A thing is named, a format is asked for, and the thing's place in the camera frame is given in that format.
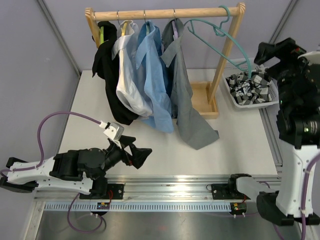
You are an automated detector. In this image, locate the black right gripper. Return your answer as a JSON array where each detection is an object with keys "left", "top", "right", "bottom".
[{"left": 254, "top": 38, "right": 320, "bottom": 110}]

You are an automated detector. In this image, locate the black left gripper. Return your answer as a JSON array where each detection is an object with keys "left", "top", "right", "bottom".
[{"left": 92, "top": 136, "right": 152, "bottom": 181}]

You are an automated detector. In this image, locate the black white checked shirt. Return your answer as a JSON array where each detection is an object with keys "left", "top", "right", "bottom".
[{"left": 225, "top": 67, "right": 273, "bottom": 106}]

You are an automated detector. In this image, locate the teal plastic hanger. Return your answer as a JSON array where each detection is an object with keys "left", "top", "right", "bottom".
[{"left": 183, "top": 5, "right": 254, "bottom": 81}]

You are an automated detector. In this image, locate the grey shirt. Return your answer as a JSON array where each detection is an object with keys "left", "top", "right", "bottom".
[{"left": 161, "top": 18, "right": 220, "bottom": 150}]

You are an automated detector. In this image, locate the purple plastic hanger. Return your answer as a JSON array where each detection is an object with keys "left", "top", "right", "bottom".
[{"left": 171, "top": 9, "right": 179, "bottom": 40}]

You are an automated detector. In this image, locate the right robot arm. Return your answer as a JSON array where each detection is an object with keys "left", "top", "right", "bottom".
[{"left": 226, "top": 38, "right": 320, "bottom": 226}]

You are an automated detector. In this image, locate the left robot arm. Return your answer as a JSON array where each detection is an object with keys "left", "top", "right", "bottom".
[{"left": 0, "top": 135, "right": 152, "bottom": 200}]

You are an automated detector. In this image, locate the blue shirt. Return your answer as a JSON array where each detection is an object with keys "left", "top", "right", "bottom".
[{"left": 135, "top": 20, "right": 174, "bottom": 134}]

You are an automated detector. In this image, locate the yellow plastic hanger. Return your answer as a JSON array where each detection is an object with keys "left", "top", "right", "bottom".
[{"left": 116, "top": 11, "right": 128, "bottom": 37}]

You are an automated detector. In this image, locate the green plastic hanger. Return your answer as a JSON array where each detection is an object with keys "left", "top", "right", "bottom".
[{"left": 92, "top": 12, "right": 104, "bottom": 48}]

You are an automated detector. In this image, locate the white plastic basket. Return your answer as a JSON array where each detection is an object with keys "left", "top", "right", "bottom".
[{"left": 222, "top": 58, "right": 279, "bottom": 110}]

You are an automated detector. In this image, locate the wooden clothes rack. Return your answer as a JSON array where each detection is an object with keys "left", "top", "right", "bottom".
[{"left": 84, "top": 2, "right": 246, "bottom": 120}]

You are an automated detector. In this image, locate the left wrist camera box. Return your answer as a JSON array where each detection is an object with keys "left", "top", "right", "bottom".
[{"left": 103, "top": 122, "right": 124, "bottom": 141}]

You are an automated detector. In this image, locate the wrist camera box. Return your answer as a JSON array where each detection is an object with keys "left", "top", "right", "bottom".
[
  {"left": 298, "top": 50, "right": 320, "bottom": 66},
  {"left": 103, "top": 122, "right": 124, "bottom": 141}
]

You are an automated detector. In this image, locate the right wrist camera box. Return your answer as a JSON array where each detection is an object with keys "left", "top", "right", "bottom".
[{"left": 298, "top": 50, "right": 320, "bottom": 66}]

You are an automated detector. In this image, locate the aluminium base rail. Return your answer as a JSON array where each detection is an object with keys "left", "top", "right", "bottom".
[{"left": 33, "top": 174, "right": 283, "bottom": 202}]

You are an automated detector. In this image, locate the white slotted cable duct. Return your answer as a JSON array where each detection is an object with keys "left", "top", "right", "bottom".
[{"left": 44, "top": 201, "right": 231, "bottom": 212}]

